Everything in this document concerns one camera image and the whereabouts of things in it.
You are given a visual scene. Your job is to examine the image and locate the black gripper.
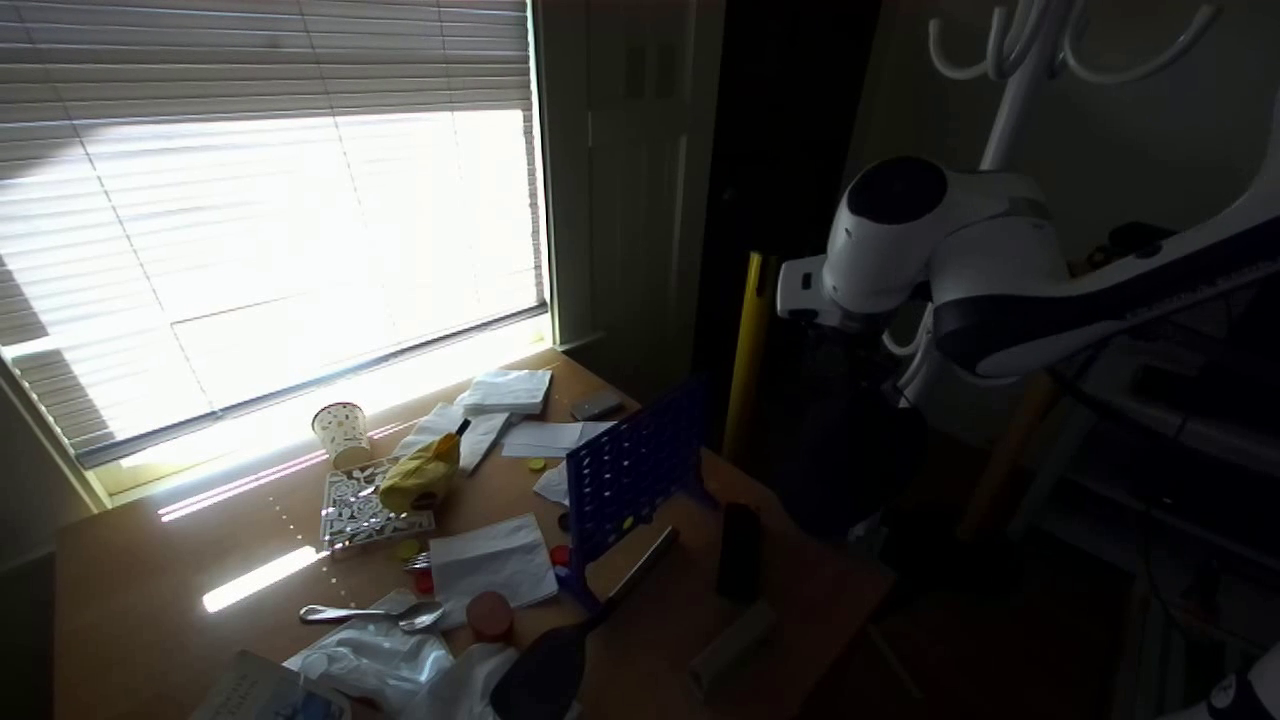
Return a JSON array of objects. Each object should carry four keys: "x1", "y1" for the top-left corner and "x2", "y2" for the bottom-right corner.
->
[{"x1": 795, "y1": 307, "x2": 882, "y2": 382}]

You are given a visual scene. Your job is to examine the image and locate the yellow pole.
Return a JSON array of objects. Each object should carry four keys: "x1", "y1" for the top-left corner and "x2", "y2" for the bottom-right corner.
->
[{"x1": 717, "y1": 249, "x2": 781, "y2": 462}]

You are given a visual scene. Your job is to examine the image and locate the orange wooden pole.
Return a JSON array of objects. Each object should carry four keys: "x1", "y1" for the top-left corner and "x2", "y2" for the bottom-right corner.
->
[{"x1": 957, "y1": 373, "x2": 1070, "y2": 537}]

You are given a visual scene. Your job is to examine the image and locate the blue connect four grid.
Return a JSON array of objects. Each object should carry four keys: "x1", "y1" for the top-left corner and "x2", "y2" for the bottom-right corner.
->
[{"x1": 561, "y1": 382, "x2": 713, "y2": 613}]

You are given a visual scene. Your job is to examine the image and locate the white paper sheet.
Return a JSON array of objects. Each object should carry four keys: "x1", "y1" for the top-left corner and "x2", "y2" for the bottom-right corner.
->
[{"x1": 497, "y1": 415, "x2": 620, "y2": 462}]

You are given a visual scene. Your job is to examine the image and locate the small white paper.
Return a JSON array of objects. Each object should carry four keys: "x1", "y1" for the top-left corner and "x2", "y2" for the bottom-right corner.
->
[{"x1": 533, "y1": 456, "x2": 574, "y2": 508}]

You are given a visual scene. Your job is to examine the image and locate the gray stapler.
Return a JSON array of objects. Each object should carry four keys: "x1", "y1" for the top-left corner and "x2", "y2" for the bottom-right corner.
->
[{"x1": 685, "y1": 594, "x2": 785, "y2": 696}]

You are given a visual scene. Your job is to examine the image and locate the white booklet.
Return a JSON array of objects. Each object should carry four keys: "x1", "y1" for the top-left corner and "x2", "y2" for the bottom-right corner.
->
[{"x1": 456, "y1": 368, "x2": 557, "y2": 421}]

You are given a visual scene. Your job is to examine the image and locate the white envelope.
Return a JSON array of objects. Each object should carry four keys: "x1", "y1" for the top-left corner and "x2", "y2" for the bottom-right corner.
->
[{"x1": 450, "y1": 403, "x2": 516, "y2": 477}]

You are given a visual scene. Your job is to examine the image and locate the dark metal shelf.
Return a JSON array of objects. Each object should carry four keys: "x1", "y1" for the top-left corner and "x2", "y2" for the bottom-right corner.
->
[{"x1": 1052, "y1": 302, "x2": 1280, "y2": 614}]

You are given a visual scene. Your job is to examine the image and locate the large white paper napkin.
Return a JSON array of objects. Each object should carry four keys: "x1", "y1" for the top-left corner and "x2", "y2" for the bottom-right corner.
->
[{"x1": 424, "y1": 512, "x2": 562, "y2": 614}]

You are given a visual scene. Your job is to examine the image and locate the yellow snack bag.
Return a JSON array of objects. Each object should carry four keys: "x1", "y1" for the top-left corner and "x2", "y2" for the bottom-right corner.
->
[{"x1": 374, "y1": 428, "x2": 464, "y2": 515}]

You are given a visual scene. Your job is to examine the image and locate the pink round lid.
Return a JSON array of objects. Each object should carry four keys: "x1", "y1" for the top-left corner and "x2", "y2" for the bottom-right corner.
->
[{"x1": 464, "y1": 588, "x2": 520, "y2": 642}]

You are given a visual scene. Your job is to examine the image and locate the black round object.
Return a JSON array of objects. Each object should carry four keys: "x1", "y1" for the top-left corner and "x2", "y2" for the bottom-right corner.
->
[{"x1": 487, "y1": 619, "x2": 590, "y2": 720}]

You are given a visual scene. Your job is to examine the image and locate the metal spoon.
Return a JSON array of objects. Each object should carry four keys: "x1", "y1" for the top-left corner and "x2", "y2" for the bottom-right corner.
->
[
  {"x1": 296, "y1": 594, "x2": 424, "y2": 631},
  {"x1": 395, "y1": 601, "x2": 459, "y2": 637}
]

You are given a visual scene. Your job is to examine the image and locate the patterned foil packet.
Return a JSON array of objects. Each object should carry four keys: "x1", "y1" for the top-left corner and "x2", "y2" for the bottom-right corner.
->
[{"x1": 314, "y1": 462, "x2": 439, "y2": 557}]

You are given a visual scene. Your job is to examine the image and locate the white rounded object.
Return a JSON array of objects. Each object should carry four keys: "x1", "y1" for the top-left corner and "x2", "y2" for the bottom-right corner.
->
[{"x1": 1171, "y1": 637, "x2": 1280, "y2": 720}]

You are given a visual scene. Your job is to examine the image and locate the white slatted window blind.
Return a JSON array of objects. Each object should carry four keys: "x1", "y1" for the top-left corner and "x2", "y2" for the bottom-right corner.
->
[{"x1": 0, "y1": 0, "x2": 553, "y2": 462}]

